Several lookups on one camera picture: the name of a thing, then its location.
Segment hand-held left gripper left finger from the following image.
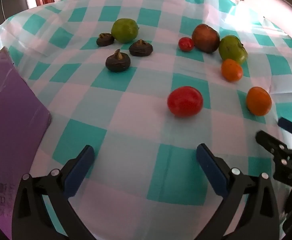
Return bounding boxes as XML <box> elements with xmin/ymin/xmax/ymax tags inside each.
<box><xmin>12</xmin><ymin>144</ymin><xmax>96</xmax><ymax>240</ymax></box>

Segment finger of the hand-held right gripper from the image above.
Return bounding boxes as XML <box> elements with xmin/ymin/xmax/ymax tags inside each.
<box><xmin>255</xmin><ymin>130</ymin><xmax>292</xmax><ymax>163</ymax></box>
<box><xmin>278</xmin><ymin>117</ymin><xmax>292</xmax><ymax>143</ymax></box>

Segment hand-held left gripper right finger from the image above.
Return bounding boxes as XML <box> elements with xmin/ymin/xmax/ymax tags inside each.
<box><xmin>196</xmin><ymin>143</ymin><xmax>280</xmax><ymax>240</ymax></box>

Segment purple cardboard box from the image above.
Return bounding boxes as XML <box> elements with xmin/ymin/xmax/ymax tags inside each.
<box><xmin>0</xmin><ymin>46</ymin><xmax>52</xmax><ymax>240</ymax></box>

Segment dark brown water chestnut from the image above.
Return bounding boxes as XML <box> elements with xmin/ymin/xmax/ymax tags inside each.
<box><xmin>129</xmin><ymin>39</ymin><xmax>153</xmax><ymax>57</ymax></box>
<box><xmin>97</xmin><ymin>33</ymin><xmax>115</xmax><ymax>47</ymax></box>
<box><xmin>105</xmin><ymin>49</ymin><xmax>131</xmax><ymax>73</ymax></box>

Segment small red cherry tomato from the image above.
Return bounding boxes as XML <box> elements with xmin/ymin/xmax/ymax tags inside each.
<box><xmin>178</xmin><ymin>37</ymin><xmax>194</xmax><ymax>52</ymax></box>

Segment small orange tangerine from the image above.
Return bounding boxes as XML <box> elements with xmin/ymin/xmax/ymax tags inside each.
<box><xmin>221</xmin><ymin>59</ymin><xmax>243</xmax><ymax>82</ymax></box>
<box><xmin>246</xmin><ymin>87</ymin><xmax>272</xmax><ymax>116</ymax></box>

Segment large red tomato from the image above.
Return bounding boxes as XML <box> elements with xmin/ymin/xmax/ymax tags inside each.
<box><xmin>167</xmin><ymin>86</ymin><xmax>203</xmax><ymax>117</ymax></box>

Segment teal white checkered tablecloth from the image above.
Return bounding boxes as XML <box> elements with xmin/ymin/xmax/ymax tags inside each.
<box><xmin>0</xmin><ymin>0</ymin><xmax>292</xmax><ymax>240</ymax></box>

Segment dark red apple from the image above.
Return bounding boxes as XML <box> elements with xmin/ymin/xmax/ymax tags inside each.
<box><xmin>192</xmin><ymin>24</ymin><xmax>220</xmax><ymax>54</ymax></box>

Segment round green apple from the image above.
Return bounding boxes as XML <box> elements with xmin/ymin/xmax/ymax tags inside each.
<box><xmin>111</xmin><ymin>18</ymin><xmax>139</xmax><ymax>43</ymax></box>

